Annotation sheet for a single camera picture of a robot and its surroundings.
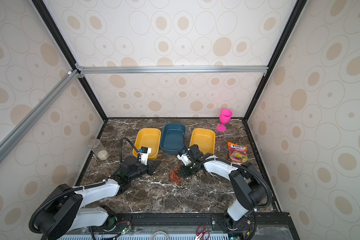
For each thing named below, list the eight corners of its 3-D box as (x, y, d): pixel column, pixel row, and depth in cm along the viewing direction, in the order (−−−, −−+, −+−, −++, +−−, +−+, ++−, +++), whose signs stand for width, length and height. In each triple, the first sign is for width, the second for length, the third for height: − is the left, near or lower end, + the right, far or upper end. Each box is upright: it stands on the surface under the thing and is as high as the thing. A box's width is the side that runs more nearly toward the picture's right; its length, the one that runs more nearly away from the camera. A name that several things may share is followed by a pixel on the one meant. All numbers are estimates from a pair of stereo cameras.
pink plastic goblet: (216, 131, 114) (221, 116, 102) (215, 123, 120) (219, 108, 107) (228, 131, 114) (233, 116, 102) (226, 123, 120) (231, 108, 107)
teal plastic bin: (160, 154, 101) (159, 149, 96) (163, 129, 116) (162, 123, 111) (185, 154, 101) (185, 149, 96) (185, 129, 116) (185, 123, 111)
